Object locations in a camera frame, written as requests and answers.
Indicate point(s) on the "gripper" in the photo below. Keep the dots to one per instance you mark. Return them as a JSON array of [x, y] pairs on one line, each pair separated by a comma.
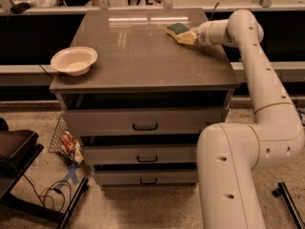
[[202, 36]]

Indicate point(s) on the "green and yellow sponge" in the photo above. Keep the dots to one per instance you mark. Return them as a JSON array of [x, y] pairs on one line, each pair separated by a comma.
[[178, 32]]

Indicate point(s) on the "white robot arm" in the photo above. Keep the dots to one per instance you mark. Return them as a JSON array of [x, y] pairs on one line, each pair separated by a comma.
[[228, 152]]

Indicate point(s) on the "white paper bowl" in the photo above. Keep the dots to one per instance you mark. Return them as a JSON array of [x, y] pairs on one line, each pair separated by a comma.
[[74, 61]]

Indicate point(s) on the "grey drawer cabinet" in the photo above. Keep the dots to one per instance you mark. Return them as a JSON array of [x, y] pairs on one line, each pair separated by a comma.
[[139, 66]]

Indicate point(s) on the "top grey drawer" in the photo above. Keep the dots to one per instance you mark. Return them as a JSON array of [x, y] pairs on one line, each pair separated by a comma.
[[142, 121]]

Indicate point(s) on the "grey drawer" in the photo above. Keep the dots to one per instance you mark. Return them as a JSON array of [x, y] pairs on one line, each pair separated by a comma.
[[146, 177], [142, 121], [139, 154]]

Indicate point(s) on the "bottom grey drawer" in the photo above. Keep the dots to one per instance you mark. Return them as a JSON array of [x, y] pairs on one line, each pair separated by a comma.
[[146, 177]]

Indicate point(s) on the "middle grey drawer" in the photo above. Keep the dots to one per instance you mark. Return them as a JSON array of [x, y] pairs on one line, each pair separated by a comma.
[[139, 154]]

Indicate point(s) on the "red snack packet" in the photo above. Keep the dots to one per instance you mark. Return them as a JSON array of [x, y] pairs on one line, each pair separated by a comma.
[[67, 141]]

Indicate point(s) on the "black bar with wheel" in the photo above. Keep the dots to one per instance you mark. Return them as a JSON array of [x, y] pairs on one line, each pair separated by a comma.
[[282, 190]]

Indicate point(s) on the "blue tape cross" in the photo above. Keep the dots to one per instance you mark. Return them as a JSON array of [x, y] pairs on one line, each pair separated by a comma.
[[71, 175]]

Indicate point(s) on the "black cart stand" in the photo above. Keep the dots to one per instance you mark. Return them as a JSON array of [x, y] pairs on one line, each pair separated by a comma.
[[19, 149]]

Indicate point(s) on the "wire mesh basket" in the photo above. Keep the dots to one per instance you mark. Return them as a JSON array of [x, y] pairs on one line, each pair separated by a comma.
[[57, 148]]

